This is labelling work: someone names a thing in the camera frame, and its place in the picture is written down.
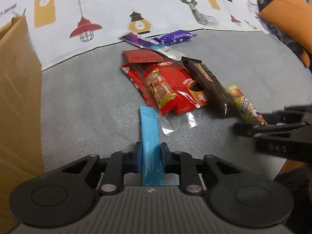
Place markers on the orange cushion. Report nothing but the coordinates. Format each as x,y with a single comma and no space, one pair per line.
293,17

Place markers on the dark brown wafer pack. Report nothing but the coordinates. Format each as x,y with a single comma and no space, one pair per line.
221,99

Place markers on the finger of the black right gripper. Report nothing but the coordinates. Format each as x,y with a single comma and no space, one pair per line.
292,112
249,130

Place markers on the red coffee sachet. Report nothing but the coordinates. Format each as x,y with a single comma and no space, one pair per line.
187,85

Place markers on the small red flat packet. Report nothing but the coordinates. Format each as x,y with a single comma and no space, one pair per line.
142,56

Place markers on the white printed sofa cover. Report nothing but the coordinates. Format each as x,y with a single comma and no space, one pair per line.
60,29

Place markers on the purple white long sachet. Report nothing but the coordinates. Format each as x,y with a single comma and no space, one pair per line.
150,44

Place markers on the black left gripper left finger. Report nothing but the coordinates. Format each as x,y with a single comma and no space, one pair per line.
67,194

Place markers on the brown cardboard box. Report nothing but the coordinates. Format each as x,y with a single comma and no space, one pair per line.
20,104

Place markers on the clear red sausage snack pack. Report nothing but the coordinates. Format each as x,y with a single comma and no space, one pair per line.
172,122

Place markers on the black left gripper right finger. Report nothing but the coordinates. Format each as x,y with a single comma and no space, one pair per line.
236,195

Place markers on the blue stick sachet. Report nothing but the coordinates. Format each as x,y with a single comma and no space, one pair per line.
152,173

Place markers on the yellow candy bar wrapper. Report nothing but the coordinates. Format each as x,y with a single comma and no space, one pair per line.
244,107

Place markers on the purple snack packet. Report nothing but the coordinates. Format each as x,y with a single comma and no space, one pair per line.
174,37

